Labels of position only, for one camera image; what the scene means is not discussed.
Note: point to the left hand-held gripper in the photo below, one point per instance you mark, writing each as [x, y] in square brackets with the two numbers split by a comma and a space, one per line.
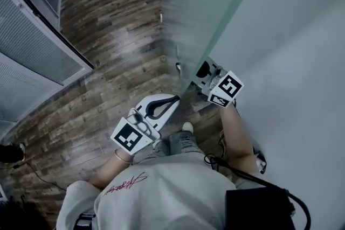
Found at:
[129, 137]

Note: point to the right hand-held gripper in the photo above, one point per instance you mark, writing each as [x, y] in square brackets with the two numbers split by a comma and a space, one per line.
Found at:
[226, 89]

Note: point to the frosted glass door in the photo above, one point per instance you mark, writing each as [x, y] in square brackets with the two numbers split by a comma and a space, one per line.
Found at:
[194, 8]

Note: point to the person's left forearm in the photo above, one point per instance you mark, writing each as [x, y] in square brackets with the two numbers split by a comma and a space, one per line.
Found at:
[110, 172]

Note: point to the person's right forearm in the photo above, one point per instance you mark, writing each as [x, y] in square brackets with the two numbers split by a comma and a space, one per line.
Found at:
[237, 137]

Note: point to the person's white shoe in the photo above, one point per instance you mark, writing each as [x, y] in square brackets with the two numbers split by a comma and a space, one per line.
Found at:
[187, 126]

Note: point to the person's grey jeans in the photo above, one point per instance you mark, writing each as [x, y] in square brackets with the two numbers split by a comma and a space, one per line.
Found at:
[186, 144]

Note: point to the person's grey shirt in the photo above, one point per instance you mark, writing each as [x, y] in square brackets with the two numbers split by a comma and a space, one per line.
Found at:
[161, 196]

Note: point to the black pouch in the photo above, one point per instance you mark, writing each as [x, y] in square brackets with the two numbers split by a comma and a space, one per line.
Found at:
[258, 210]

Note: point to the glass pane with white blinds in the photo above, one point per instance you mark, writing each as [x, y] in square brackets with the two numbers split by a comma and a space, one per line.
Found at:
[16, 94]
[32, 43]

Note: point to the white partition frame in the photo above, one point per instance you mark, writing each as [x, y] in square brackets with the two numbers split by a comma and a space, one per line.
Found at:
[78, 74]

